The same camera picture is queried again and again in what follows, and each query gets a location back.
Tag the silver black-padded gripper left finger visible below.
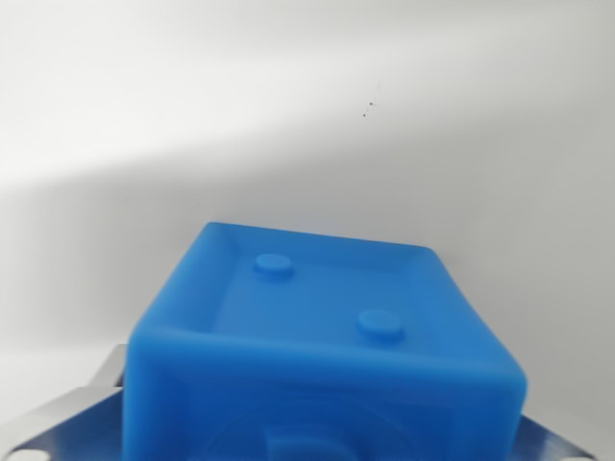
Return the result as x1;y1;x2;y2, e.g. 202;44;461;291
0;343;129;461

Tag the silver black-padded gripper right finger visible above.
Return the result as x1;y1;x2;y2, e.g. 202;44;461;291
511;410;615;461

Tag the blue rubber cube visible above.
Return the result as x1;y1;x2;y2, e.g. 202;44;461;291
120;220;529;461

